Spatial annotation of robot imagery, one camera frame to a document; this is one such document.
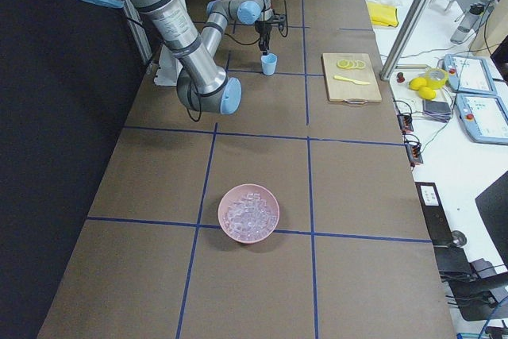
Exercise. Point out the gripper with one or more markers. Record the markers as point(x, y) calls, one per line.
point(263, 30)

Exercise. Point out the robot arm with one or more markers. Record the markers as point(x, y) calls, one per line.
point(202, 85)

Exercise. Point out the light blue cup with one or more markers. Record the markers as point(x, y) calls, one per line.
point(269, 63)

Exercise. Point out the pink bowl with ice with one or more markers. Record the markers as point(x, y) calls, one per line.
point(248, 213)

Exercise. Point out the yellow plastic knife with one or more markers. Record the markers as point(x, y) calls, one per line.
point(350, 80)

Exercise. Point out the lemon slice four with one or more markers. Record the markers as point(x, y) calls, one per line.
point(344, 63)

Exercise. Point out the wooden cutting board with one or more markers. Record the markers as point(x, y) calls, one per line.
point(361, 69)

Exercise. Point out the white pillar with base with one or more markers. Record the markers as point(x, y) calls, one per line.
point(168, 69)

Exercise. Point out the yellow cloth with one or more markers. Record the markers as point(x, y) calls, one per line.
point(383, 15)

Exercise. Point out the strawberry on tray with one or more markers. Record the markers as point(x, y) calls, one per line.
point(400, 77)

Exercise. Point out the yellow lemon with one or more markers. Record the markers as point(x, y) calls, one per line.
point(427, 93)
point(417, 83)

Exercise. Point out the yellow tape roll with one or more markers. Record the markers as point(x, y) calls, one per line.
point(436, 78)

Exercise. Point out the dark purple wallet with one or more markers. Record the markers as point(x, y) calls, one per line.
point(437, 110)

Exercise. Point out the upper teach pendant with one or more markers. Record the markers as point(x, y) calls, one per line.
point(468, 74)

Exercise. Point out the teach pendant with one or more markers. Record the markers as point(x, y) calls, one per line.
point(484, 117)
point(468, 74)

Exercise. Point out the lower teach pendant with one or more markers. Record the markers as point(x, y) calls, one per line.
point(484, 117)

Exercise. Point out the black monitor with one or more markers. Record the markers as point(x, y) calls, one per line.
point(492, 207)

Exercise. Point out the aluminium frame post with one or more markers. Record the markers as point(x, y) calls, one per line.
point(409, 24)

